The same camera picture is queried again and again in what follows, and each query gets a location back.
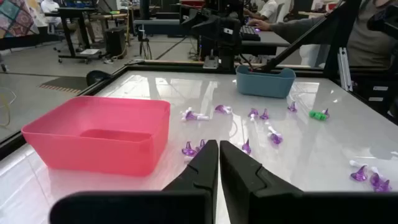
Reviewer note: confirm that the blue plastic bin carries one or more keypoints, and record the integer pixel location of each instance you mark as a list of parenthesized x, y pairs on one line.
[(264, 84)]

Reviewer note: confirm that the green plastic Halloween toy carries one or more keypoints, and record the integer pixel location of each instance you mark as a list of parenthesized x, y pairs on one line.
[(316, 115)]

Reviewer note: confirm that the black computer tower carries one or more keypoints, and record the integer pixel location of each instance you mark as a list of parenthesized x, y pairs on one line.
[(115, 42)]

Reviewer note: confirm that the black tripod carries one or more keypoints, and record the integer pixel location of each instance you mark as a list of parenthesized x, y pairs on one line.
[(143, 43)]

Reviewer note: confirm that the pink plastic bin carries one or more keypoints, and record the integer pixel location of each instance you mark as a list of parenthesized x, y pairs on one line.
[(93, 155)]

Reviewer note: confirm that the person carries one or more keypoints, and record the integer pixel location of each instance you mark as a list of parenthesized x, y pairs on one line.
[(367, 40), (269, 9), (49, 6)]

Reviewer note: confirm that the black height-adjustable desk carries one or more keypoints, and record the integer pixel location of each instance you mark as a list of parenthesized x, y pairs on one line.
[(70, 31)]

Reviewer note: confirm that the dark grey workbench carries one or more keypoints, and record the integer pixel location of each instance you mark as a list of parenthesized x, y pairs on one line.
[(158, 26)]

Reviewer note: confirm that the grey desk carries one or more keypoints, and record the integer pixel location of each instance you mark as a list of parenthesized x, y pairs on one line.
[(270, 42)]

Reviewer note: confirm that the silver aluminium extrusion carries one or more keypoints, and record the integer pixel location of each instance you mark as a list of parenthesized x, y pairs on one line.
[(344, 68)]

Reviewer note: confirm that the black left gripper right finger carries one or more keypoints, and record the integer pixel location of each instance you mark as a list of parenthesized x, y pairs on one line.
[(264, 205)]

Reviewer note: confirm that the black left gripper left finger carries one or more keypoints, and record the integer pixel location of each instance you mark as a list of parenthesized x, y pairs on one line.
[(186, 205)]

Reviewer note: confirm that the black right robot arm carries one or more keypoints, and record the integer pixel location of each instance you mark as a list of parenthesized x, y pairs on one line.
[(222, 53)]

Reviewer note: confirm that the colourful patchwork quilt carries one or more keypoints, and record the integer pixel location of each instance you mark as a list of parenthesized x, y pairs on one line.
[(15, 17)]

